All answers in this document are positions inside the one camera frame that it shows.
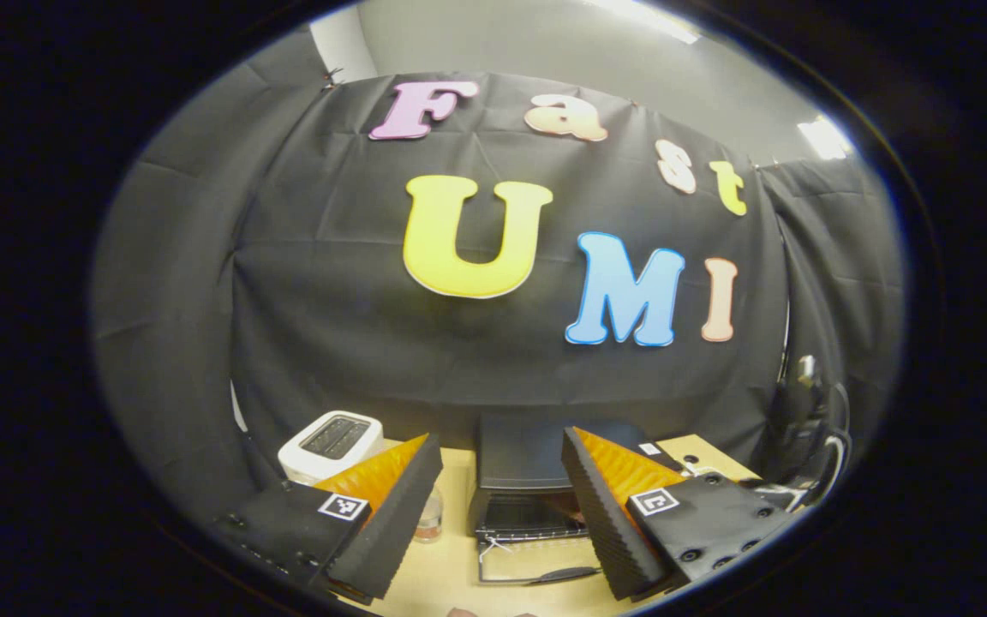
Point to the black backdrop cloth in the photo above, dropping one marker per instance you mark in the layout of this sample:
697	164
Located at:
459	351

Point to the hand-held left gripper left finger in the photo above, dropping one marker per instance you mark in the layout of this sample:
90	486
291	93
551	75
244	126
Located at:
395	523

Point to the black electric oven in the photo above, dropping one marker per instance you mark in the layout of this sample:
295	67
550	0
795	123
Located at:
519	454

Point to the ceiling light panel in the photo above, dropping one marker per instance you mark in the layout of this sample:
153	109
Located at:
823	137

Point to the clear plastic water bottle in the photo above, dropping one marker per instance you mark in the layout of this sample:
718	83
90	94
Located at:
430	518

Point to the white toaster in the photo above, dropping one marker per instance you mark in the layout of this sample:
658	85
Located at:
331	446

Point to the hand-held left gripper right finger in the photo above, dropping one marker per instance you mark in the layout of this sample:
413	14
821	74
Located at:
609	523

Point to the metal oven rack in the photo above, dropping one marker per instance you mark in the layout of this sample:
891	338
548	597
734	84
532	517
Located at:
528	533

